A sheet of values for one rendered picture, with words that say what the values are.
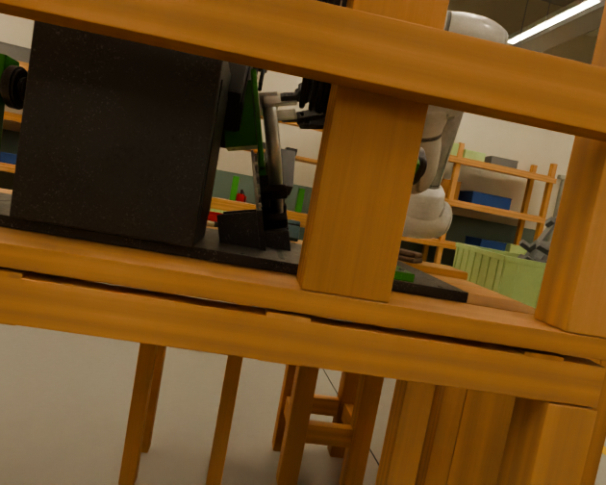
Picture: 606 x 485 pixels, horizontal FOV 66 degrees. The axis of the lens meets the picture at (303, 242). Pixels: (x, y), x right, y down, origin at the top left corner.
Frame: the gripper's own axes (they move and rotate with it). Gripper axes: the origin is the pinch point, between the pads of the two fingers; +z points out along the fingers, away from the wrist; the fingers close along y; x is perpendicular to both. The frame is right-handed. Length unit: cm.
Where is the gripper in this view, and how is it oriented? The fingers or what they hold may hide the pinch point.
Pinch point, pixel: (280, 108)
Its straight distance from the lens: 105.6
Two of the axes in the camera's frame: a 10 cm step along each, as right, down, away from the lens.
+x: 1.2, 7.7, -6.2
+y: 0.0, -6.3, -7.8
